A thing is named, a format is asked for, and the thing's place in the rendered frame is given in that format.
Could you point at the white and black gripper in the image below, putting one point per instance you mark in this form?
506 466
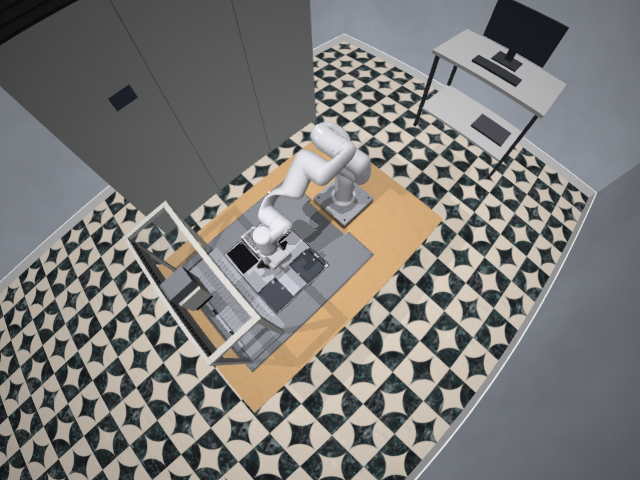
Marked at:
265 259

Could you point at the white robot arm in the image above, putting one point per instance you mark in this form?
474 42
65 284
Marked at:
330 139

